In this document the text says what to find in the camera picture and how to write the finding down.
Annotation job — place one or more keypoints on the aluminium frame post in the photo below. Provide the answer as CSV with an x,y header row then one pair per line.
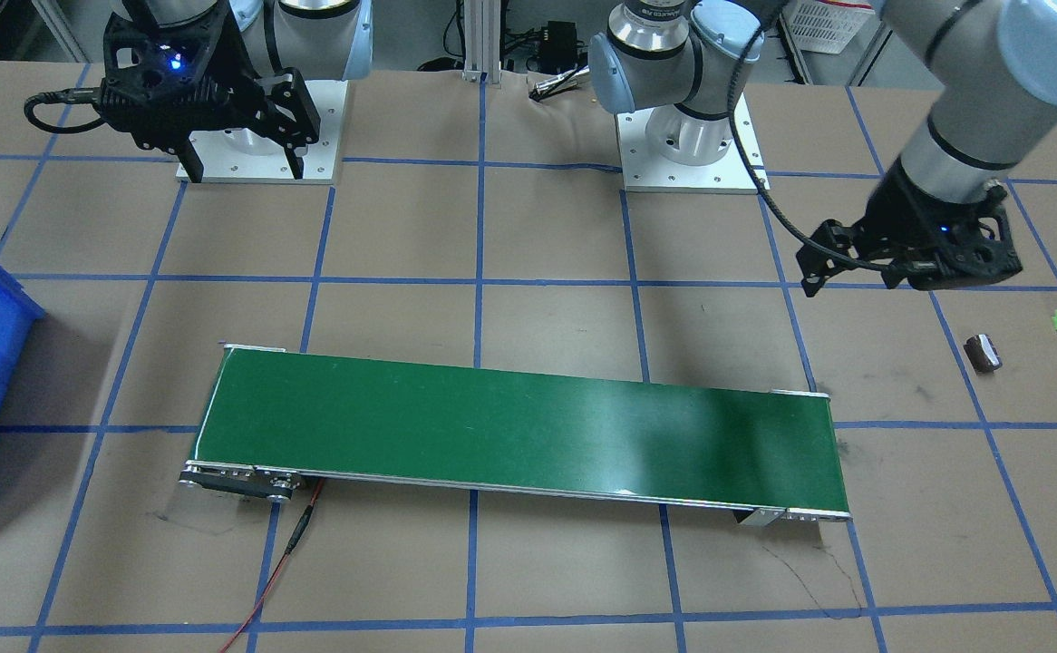
x,y
482,26

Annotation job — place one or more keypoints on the dark brown capacitor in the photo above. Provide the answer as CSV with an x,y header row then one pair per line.
x,y
982,354

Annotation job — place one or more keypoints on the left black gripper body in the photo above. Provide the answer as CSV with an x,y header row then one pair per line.
x,y
902,210

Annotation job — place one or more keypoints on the green conveyor belt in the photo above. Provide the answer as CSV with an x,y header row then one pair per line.
x,y
273,417

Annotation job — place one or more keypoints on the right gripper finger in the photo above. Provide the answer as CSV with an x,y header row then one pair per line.
x,y
188,158
286,114

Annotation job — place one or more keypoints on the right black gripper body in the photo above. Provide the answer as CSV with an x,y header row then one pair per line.
x,y
240,56

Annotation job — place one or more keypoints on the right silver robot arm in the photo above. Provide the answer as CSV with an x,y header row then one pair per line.
x,y
330,43

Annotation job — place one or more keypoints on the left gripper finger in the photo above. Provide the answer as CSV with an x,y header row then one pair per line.
x,y
830,253

